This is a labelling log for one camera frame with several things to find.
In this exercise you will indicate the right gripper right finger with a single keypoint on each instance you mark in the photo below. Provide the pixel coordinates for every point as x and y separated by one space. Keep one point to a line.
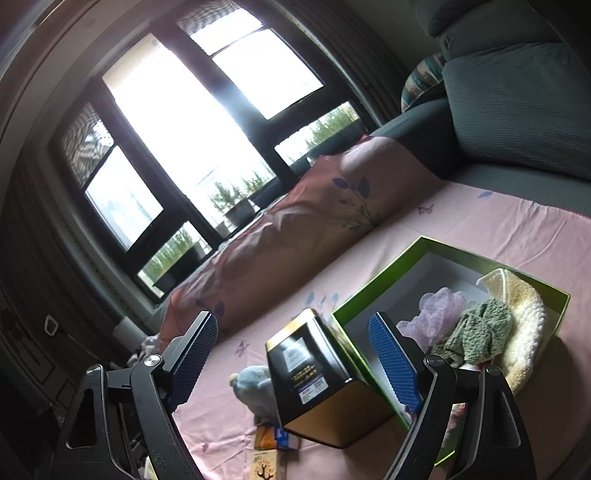
494 443

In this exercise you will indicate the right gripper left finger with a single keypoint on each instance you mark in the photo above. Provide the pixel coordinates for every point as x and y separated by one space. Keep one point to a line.
96 437

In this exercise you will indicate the green knitted cloth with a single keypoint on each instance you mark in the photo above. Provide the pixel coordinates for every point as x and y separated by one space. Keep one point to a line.
480 335

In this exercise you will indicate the lilac mesh bath puff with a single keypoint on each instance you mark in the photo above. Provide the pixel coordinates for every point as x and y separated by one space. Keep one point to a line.
438 317

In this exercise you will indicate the pile of clothes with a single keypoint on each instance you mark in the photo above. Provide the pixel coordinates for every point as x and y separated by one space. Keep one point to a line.
149 346

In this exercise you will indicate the cream knitted hat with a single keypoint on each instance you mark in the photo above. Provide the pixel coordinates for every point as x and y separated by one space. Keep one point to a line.
518 358

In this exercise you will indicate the blue plush bird toy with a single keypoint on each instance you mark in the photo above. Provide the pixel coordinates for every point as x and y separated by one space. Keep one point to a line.
253 387

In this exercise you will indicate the blue orange Tempo tissue pack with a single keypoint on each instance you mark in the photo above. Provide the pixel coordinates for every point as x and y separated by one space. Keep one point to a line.
273 437

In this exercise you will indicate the small orange tree tissue pack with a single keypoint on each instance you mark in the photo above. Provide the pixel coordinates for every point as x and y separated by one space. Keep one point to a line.
268 465

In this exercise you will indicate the green open box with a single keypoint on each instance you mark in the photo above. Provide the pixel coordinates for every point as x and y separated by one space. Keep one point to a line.
425 267

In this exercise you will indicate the black gold tea box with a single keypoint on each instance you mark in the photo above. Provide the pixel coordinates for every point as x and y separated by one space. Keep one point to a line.
324 388

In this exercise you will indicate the pink floral bed sheet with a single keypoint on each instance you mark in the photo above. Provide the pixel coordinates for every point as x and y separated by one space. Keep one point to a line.
550 244

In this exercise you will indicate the long pink floral pillow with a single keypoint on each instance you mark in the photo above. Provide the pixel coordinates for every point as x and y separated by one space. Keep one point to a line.
338 201

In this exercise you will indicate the black framed window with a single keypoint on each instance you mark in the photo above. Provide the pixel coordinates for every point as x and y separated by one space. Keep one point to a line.
196 123

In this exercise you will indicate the dark grey sofa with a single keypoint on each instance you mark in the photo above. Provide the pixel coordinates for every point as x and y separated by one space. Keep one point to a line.
512 111

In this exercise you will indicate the striped cushion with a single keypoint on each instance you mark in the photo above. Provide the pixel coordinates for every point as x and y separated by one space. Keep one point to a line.
425 83

